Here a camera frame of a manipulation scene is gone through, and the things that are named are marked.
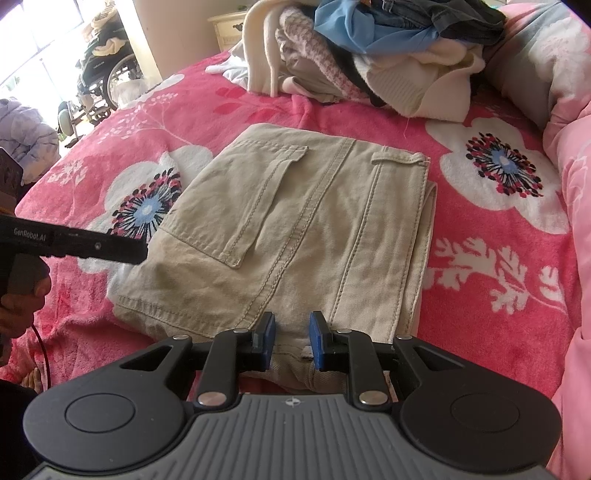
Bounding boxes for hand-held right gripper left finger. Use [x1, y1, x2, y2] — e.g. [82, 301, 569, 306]
[119, 311, 278, 408]

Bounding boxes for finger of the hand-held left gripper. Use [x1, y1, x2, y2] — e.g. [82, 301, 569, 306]
[98, 230, 149, 267]

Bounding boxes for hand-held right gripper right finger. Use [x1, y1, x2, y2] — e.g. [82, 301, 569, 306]
[307, 309, 463, 409]

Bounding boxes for beige cargo pants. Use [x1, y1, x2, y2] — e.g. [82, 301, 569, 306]
[107, 122, 438, 394]

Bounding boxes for person's left hand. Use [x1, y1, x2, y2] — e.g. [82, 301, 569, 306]
[0, 275, 51, 341]

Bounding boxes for pink floral bedsheet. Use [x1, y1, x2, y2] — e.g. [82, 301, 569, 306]
[0, 48, 583, 416]

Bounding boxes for wheelchair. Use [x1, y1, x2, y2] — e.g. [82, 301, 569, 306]
[75, 8, 140, 112]

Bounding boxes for bright window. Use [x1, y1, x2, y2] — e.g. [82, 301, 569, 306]
[0, 0, 86, 103]

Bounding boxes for white thin garment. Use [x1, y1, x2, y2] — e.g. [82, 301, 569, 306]
[204, 41, 254, 89]

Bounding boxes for cream nightstand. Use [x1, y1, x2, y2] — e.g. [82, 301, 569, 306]
[207, 11, 251, 52]

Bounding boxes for cream knit sweater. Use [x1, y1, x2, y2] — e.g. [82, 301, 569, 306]
[241, 0, 486, 124]

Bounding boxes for light blue cloth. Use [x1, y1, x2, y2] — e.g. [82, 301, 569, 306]
[313, 0, 440, 59]

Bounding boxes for blue jeans with leather patch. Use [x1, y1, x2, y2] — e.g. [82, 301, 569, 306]
[369, 0, 446, 29]

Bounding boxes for pink flower-print quilt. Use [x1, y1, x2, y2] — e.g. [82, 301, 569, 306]
[480, 0, 591, 480]

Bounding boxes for dark grey garment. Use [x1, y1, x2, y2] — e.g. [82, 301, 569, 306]
[416, 0, 507, 45]

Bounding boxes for black cable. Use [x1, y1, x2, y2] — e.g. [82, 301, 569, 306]
[27, 322, 52, 395]

